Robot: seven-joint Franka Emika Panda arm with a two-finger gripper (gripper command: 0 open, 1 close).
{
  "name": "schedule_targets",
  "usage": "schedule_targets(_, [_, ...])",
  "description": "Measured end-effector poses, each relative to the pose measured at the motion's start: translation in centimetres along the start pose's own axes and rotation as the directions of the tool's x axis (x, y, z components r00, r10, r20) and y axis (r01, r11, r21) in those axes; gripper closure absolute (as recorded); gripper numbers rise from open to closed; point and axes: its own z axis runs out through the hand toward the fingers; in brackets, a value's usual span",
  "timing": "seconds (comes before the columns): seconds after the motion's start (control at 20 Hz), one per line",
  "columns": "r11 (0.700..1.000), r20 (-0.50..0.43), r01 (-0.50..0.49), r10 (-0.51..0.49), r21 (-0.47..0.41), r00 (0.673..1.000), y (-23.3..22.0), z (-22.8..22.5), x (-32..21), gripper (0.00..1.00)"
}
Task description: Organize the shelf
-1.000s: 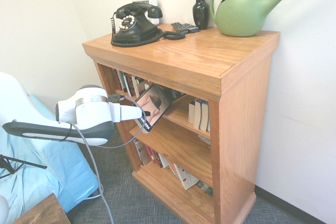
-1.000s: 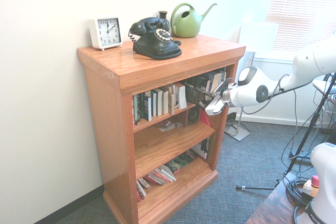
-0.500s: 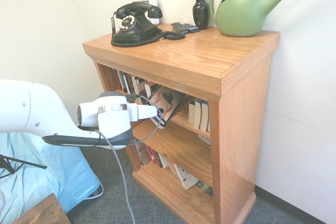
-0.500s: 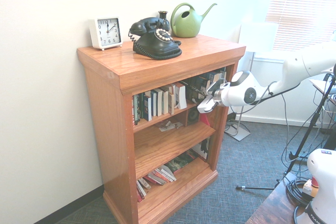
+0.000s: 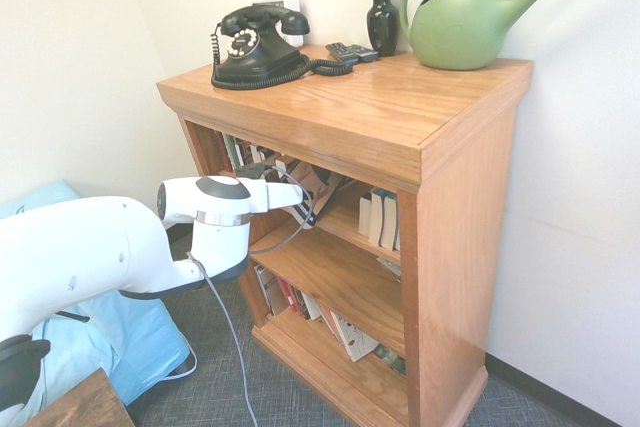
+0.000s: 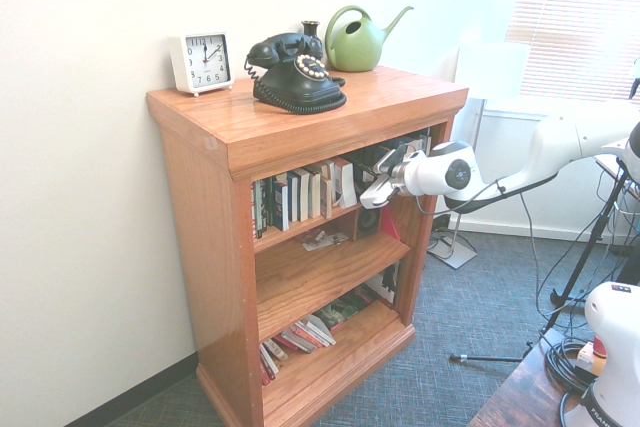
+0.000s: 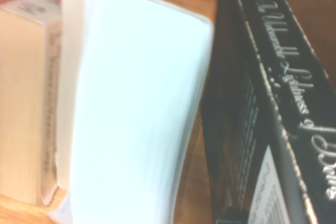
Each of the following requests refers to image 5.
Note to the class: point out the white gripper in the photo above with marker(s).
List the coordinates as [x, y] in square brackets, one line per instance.
[280, 195]

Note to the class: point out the black paperback novel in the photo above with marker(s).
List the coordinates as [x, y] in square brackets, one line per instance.
[322, 197]

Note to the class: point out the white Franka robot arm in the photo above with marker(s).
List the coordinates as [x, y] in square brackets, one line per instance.
[90, 252]

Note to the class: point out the white green spined book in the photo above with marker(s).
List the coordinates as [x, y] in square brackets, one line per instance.
[235, 152]

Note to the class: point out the brown spined book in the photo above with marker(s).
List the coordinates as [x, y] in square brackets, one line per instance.
[223, 152]

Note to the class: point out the cream paperback book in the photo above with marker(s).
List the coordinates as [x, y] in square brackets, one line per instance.
[365, 217]

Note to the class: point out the large black-covered book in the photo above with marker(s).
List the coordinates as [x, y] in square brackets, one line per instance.
[267, 292]

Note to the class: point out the bright red book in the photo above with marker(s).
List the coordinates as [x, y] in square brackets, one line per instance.
[286, 294]

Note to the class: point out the dark blue paperback book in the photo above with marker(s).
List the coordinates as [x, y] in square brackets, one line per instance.
[377, 219]

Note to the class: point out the wooden oak bookshelf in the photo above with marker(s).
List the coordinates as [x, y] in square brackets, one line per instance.
[350, 107]

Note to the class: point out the blue spined paperback book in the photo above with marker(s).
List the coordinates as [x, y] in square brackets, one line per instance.
[390, 222]

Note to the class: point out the plain white book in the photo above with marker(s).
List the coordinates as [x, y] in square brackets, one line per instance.
[311, 307]

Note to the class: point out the black rotary telephone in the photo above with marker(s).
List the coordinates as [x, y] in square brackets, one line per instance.
[255, 44]
[280, 78]

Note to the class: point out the flat paper booklet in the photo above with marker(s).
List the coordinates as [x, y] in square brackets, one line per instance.
[391, 267]

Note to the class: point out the thin white striped book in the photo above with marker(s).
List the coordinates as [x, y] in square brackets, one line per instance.
[327, 323]

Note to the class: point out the dark grey remote control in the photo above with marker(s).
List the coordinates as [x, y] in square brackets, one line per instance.
[341, 52]
[364, 53]

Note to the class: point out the white book with red print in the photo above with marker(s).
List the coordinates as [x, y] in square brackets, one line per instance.
[356, 342]

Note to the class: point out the dark book with red cover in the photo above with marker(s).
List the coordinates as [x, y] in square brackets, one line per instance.
[390, 360]

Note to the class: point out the black glossy vase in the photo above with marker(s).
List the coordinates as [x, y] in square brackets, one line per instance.
[382, 22]

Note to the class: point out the light blue cloth cover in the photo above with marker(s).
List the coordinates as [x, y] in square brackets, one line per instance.
[100, 337]

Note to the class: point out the green plastic watering can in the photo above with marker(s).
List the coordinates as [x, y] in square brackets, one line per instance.
[457, 27]

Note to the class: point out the dark wooden table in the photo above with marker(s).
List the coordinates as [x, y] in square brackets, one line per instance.
[80, 402]

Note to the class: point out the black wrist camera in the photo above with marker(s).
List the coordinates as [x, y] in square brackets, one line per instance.
[250, 170]

